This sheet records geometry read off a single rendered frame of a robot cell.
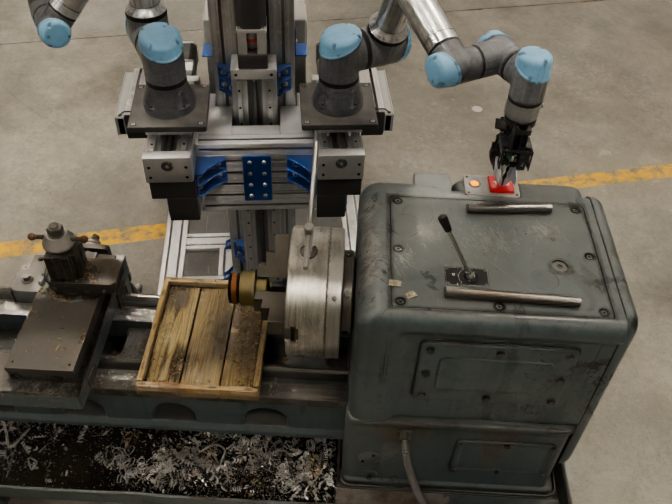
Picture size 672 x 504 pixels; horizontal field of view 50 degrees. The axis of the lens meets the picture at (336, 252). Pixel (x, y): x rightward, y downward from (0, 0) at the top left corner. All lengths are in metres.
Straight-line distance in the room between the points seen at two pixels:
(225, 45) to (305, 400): 1.08
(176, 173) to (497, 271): 0.98
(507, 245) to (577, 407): 0.43
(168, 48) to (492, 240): 1.01
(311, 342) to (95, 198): 2.28
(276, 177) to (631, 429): 1.66
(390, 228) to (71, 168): 2.56
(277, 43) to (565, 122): 2.49
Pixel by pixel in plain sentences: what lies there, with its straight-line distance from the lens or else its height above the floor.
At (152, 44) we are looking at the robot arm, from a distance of 2.09.
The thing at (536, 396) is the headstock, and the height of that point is 0.99.
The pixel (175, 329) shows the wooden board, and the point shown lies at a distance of 1.97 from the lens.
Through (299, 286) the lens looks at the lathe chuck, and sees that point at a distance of 1.61.
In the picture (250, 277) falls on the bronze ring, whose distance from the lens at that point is 1.74.
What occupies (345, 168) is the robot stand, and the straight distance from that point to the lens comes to 2.13.
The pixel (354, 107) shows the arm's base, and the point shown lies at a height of 1.19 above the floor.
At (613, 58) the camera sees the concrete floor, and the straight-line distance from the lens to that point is 5.16.
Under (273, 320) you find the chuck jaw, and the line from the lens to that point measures 1.66.
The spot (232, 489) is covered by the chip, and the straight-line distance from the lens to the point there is 2.06.
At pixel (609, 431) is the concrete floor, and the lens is 3.02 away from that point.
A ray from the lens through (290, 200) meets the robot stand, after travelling 2.36.
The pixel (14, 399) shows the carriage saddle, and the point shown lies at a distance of 1.93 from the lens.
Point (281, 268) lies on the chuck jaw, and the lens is 1.74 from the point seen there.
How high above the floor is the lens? 2.40
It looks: 45 degrees down
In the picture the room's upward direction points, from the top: 3 degrees clockwise
